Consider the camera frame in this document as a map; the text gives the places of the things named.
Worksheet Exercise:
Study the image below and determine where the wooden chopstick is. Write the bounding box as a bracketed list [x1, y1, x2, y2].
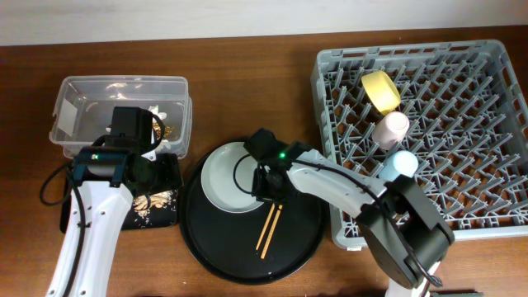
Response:
[260, 205, 283, 259]
[256, 204, 276, 251]

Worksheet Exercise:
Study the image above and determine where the white tissue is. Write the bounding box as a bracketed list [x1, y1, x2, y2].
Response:
[148, 105, 167, 120]
[157, 139, 173, 152]

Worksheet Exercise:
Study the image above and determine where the brown gold snack wrapper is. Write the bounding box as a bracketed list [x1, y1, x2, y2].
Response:
[153, 122, 174, 141]

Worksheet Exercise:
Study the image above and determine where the grey plate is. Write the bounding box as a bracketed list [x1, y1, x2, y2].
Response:
[200, 141, 262, 214]

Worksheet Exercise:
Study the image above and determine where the pink cup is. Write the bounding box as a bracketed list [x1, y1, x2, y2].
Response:
[371, 111, 410, 150]

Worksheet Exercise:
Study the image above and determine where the blue cup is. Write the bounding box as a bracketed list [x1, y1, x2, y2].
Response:
[378, 150, 418, 182]

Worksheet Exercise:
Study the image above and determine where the yellow bowl with food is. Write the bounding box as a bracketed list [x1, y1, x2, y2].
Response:
[361, 70, 401, 116]

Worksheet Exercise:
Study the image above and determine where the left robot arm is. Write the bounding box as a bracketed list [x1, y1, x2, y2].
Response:
[46, 106, 183, 296]

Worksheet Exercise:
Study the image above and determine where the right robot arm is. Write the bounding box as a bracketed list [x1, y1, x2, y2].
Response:
[243, 129, 455, 290]

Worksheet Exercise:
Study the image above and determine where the grey dishwasher rack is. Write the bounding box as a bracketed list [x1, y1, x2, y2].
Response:
[311, 40, 527, 241]

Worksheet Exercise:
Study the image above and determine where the clear plastic bin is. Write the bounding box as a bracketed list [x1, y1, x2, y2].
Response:
[49, 75, 192, 159]

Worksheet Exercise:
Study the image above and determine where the round black tray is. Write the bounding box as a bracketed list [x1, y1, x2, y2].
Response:
[179, 157, 329, 285]

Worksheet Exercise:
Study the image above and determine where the food scraps pile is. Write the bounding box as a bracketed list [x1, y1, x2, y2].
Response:
[132, 191, 174, 219]

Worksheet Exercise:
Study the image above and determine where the black rectangular tray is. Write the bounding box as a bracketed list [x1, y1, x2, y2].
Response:
[59, 148, 179, 232]

